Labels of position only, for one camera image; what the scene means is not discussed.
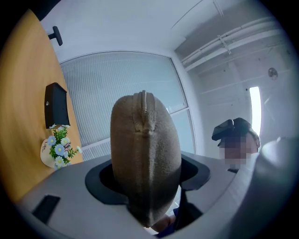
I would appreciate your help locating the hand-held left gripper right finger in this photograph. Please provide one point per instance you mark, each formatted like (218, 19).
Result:
(210, 182)

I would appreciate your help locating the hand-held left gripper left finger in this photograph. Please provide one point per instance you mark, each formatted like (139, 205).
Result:
(77, 210)

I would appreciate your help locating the brown felt pouch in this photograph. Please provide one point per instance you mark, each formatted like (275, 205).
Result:
(144, 151)

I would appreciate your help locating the person's head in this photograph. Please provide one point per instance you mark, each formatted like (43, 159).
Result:
(236, 149)

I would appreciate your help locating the person's navy printed shirt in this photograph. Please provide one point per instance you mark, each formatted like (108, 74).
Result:
(175, 211)

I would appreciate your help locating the artificial flowers in white pot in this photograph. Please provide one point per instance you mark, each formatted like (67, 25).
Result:
(59, 149)

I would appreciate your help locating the bright ceiling light panel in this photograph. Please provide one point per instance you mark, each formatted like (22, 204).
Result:
(255, 109)

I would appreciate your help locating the black rectangular box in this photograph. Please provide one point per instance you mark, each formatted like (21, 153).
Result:
(56, 107)

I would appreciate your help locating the round ceiling vent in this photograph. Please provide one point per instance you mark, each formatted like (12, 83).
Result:
(272, 73)

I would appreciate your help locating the white ceiling pipes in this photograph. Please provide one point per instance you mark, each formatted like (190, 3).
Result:
(233, 37)

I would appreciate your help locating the black head-mounted camera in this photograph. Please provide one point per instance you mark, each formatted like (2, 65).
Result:
(224, 130)

